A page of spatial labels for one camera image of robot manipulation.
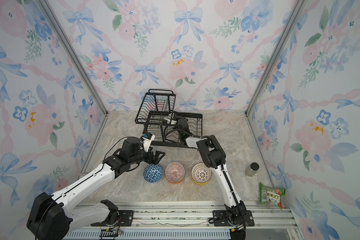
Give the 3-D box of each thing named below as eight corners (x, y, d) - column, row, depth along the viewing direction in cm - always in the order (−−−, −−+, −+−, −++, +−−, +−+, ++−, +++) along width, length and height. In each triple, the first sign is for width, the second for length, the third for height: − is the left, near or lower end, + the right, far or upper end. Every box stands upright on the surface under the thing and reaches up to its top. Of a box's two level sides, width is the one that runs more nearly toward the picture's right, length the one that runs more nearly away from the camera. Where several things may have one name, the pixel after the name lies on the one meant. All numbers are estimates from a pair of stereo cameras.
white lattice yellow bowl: (191, 186, 86) (192, 182, 81) (190, 167, 93) (191, 162, 88) (211, 186, 86) (212, 182, 81) (208, 167, 93) (210, 162, 88)
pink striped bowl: (165, 184, 87) (164, 179, 81) (166, 167, 93) (165, 161, 87) (185, 184, 87) (185, 179, 81) (185, 167, 93) (185, 161, 87)
